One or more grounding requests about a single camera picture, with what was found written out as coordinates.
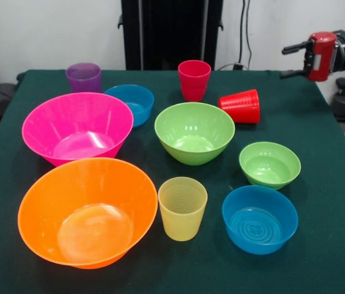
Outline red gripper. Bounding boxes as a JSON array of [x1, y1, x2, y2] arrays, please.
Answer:
[[280, 31, 338, 82]]

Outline red plastic cup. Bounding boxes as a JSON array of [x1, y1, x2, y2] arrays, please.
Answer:
[[217, 88, 261, 125]]

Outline large green plastic bowl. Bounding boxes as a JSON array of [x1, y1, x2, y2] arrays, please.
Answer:
[[154, 102, 236, 167]]

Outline crimson pink plastic cup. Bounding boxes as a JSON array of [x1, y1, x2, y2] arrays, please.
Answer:
[[177, 59, 212, 102]]

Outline small green plastic bowl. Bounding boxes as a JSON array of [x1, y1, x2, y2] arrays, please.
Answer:
[[239, 141, 302, 190]]

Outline blue plastic bowl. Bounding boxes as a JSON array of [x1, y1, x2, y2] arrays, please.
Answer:
[[103, 84, 155, 127], [221, 185, 299, 255]]

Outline dark green table cloth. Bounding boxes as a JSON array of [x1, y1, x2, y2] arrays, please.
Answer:
[[0, 69, 345, 294]]

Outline yellow plastic cup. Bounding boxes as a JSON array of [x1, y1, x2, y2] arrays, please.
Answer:
[[157, 176, 209, 242]]

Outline purple plastic cup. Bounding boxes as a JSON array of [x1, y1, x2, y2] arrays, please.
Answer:
[[65, 62, 102, 94]]

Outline large pink plastic bowl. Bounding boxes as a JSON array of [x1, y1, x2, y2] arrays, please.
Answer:
[[21, 92, 135, 168]]

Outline orange plastic bowl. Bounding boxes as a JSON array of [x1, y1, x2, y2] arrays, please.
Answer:
[[17, 157, 158, 270]]

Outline black hanging cable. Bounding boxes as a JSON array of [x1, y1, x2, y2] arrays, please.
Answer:
[[238, 0, 253, 70]]

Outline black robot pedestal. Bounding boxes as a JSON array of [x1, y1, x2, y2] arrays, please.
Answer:
[[117, 0, 224, 71]]

